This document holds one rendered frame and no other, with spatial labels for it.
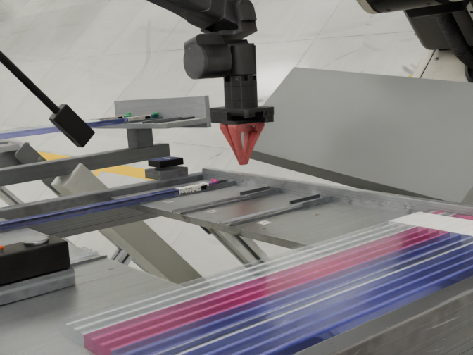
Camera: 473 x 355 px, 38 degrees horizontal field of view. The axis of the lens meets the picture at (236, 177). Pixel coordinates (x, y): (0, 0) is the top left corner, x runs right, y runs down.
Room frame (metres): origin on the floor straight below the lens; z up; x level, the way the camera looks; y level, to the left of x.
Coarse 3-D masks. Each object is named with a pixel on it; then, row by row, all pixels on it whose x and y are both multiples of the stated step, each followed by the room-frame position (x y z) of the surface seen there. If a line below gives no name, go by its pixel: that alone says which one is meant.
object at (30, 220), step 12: (156, 192) 0.93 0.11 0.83; (168, 192) 0.93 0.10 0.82; (96, 204) 0.90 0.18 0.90; (108, 204) 0.90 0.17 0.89; (120, 204) 0.90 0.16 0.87; (132, 204) 0.91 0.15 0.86; (36, 216) 0.87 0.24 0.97; (48, 216) 0.87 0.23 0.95; (60, 216) 0.87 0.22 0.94; (72, 216) 0.88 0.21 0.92; (0, 228) 0.85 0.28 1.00
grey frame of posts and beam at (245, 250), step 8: (216, 232) 1.06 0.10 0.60; (224, 232) 1.05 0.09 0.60; (224, 240) 1.06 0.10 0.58; (232, 240) 1.05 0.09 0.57; (240, 240) 1.07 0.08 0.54; (248, 240) 1.06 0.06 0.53; (232, 248) 1.06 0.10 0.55; (240, 248) 1.05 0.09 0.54; (248, 248) 1.07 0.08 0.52; (256, 248) 1.06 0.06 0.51; (240, 256) 1.06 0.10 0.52; (248, 256) 1.05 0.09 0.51; (256, 256) 1.07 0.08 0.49; (264, 256) 1.06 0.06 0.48
